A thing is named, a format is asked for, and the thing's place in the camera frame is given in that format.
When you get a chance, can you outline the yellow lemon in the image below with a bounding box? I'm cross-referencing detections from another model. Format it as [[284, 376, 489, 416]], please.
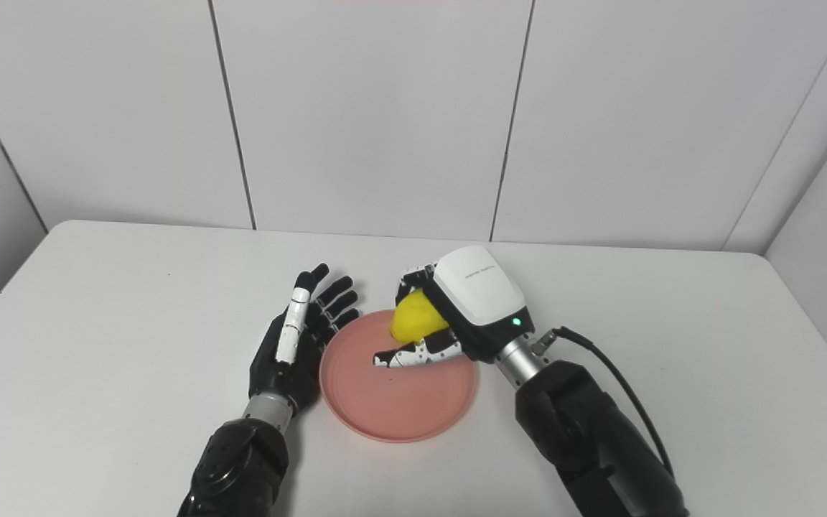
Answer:
[[390, 289, 452, 344]]

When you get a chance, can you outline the pink round plate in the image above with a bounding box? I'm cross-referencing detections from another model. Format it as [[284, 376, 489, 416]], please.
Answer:
[[319, 309, 479, 443]]

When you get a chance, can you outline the black and white left hand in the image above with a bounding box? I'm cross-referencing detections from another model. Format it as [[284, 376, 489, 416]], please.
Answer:
[[248, 263, 361, 416]]

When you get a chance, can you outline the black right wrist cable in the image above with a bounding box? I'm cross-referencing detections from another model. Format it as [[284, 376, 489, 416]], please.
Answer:
[[532, 327, 675, 480]]

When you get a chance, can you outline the black and white right hand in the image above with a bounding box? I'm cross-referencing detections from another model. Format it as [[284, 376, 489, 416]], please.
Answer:
[[373, 245, 535, 370]]

